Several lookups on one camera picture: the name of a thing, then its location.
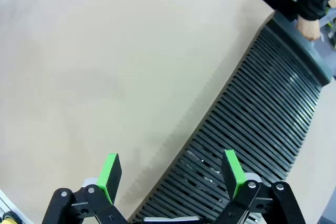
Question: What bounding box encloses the black slotted PCB rack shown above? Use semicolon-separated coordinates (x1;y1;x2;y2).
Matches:
128;11;335;224

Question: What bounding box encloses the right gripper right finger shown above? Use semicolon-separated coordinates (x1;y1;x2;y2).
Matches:
215;149;307;224

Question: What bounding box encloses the person's left hand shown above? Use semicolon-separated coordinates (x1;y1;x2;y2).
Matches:
296;15;321;42

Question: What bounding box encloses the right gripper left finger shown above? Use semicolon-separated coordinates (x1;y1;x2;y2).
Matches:
40;153;129;224

